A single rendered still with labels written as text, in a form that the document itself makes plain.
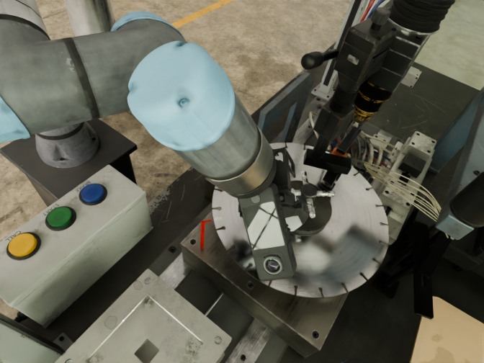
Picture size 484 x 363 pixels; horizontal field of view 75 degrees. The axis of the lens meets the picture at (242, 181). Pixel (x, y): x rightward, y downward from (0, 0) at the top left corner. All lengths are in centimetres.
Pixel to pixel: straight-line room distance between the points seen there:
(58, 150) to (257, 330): 64
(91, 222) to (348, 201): 48
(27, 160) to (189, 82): 80
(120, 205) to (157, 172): 120
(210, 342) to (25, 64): 42
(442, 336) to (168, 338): 58
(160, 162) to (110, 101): 157
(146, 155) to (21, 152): 101
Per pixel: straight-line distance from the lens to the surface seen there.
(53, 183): 92
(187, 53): 25
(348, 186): 67
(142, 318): 56
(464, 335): 89
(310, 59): 43
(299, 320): 62
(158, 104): 23
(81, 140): 91
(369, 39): 45
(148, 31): 34
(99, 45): 33
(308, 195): 55
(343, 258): 58
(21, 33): 35
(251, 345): 69
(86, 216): 65
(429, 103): 142
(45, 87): 31
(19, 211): 189
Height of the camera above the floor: 143
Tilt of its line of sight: 52 degrees down
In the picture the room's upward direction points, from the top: 11 degrees clockwise
